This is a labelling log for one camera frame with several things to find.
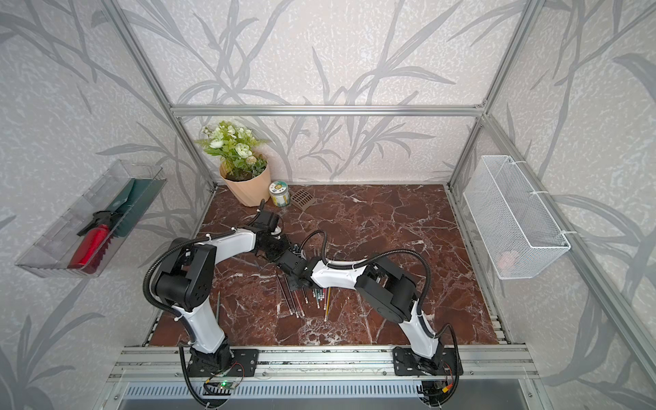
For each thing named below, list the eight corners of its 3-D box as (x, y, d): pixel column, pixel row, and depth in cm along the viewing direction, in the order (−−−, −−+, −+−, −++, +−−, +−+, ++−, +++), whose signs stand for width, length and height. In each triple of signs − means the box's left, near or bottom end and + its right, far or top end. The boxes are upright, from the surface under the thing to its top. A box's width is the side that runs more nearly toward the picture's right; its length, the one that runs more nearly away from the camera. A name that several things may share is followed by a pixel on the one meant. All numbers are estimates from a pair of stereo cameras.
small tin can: (270, 207, 114) (266, 195, 107) (274, 192, 119) (270, 180, 113) (288, 207, 114) (285, 195, 108) (291, 192, 119) (288, 180, 113)
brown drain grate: (289, 200, 117) (288, 196, 115) (303, 190, 121) (302, 186, 119) (303, 212, 113) (302, 208, 111) (317, 201, 117) (317, 197, 115)
